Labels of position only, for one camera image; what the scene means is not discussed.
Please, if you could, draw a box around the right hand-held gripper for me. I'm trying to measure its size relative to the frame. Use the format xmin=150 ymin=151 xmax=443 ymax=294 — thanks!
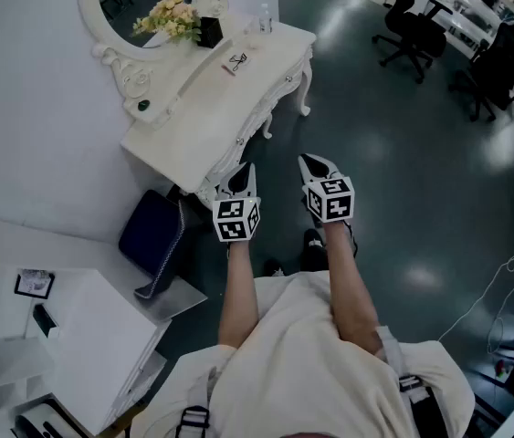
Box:
xmin=298 ymin=154 xmax=357 ymax=224

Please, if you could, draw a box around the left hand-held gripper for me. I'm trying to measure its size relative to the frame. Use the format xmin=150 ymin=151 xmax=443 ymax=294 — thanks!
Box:
xmin=212 ymin=162 xmax=262 ymax=245

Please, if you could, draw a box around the clear packet with black item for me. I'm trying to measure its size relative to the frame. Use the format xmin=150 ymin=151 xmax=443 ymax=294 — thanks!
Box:
xmin=222 ymin=50 xmax=254 ymax=76

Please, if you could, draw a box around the person's left forearm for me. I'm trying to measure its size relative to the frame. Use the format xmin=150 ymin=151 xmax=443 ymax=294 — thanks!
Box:
xmin=217 ymin=239 xmax=260 ymax=350

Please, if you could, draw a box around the person's right forearm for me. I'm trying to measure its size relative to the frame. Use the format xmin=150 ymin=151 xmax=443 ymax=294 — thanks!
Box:
xmin=322 ymin=220 xmax=383 ymax=360

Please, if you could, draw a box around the white dressing table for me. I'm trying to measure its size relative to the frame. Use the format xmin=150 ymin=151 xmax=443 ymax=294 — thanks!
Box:
xmin=121 ymin=14 xmax=318 ymax=204

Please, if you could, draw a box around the person's right leg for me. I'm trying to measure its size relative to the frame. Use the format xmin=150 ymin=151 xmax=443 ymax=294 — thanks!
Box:
xmin=300 ymin=228 xmax=329 ymax=273

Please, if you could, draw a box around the person's leg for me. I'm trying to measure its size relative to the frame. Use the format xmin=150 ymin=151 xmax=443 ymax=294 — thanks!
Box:
xmin=262 ymin=257 xmax=288 ymax=278
xmin=300 ymin=228 xmax=329 ymax=273

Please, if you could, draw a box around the person's left leg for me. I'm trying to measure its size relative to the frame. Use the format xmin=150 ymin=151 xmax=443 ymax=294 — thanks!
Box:
xmin=262 ymin=257 xmax=288 ymax=278

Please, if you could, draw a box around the navy blue upholstered stool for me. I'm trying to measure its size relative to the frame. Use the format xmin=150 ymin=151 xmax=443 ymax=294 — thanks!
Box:
xmin=118 ymin=189 xmax=207 ymax=300

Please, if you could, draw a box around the grey metal floor plate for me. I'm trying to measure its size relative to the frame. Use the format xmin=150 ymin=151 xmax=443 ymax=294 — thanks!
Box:
xmin=133 ymin=272 xmax=209 ymax=323

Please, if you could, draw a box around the black square vase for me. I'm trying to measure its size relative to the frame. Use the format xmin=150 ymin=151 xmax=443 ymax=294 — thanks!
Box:
xmin=196 ymin=16 xmax=225 ymax=48

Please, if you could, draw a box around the clear plastic water bottle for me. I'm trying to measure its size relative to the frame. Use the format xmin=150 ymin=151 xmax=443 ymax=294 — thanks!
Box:
xmin=256 ymin=3 xmax=274 ymax=35

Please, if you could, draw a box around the black office chair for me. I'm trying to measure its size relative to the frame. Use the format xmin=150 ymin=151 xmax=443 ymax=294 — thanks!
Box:
xmin=447 ymin=20 xmax=514 ymax=122
xmin=372 ymin=0 xmax=454 ymax=84

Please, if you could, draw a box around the yellow artificial flower bouquet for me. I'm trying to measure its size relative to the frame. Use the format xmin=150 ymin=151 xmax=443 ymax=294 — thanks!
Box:
xmin=131 ymin=0 xmax=203 ymax=43

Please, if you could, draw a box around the person's white shirt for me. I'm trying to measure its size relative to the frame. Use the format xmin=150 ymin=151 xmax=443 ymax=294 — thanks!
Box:
xmin=131 ymin=271 xmax=476 ymax=438

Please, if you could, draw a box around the white storage cabinet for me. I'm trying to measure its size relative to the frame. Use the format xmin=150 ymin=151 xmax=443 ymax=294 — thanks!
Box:
xmin=0 ymin=262 xmax=171 ymax=436

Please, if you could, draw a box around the white robot with black panel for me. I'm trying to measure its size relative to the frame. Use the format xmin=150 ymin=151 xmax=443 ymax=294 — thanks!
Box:
xmin=14 ymin=399 xmax=87 ymax=438

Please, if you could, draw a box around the oval mirror ornate white frame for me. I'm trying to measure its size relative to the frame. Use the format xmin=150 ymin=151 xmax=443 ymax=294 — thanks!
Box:
xmin=77 ymin=0 xmax=231 ymax=109

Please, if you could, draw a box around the black picture frame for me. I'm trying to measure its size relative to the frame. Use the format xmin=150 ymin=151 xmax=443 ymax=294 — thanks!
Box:
xmin=13 ymin=269 xmax=56 ymax=300

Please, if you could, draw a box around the grey harness strap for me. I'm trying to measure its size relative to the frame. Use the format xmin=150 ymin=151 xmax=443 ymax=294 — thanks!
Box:
xmin=173 ymin=404 xmax=212 ymax=438
xmin=374 ymin=324 xmax=447 ymax=438

